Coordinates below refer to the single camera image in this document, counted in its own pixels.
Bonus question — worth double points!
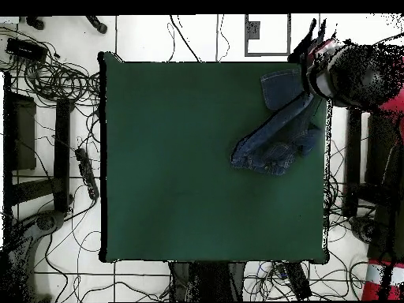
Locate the black frame stand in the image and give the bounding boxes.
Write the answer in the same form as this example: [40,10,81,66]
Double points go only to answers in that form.
[2,72,75,219]

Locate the grey square frame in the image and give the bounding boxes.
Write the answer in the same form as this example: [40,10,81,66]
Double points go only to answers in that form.
[244,13,292,58]

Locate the black upright bar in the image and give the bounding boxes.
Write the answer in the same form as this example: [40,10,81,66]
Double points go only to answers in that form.
[343,108,363,219]

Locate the black stand foot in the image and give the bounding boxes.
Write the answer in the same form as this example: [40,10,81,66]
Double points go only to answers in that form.
[24,15,45,31]
[85,15,108,34]

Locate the black cable tangle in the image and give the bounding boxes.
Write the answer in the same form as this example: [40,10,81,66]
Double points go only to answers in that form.
[0,27,102,107]

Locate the black power strip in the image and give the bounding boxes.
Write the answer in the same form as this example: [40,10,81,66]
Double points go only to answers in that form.
[275,261,312,301]
[74,147,99,200]

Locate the black electronics box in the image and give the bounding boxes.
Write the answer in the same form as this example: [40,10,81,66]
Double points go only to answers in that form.
[5,37,49,62]

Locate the blue denim jeans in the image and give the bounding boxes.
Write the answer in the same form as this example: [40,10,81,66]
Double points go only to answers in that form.
[229,68,325,177]

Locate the dark green table cloth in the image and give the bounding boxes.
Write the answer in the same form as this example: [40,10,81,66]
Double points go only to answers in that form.
[98,51,335,264]

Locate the black metal column stand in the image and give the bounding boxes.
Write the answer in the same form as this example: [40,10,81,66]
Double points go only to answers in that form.
[170,260,246,302]

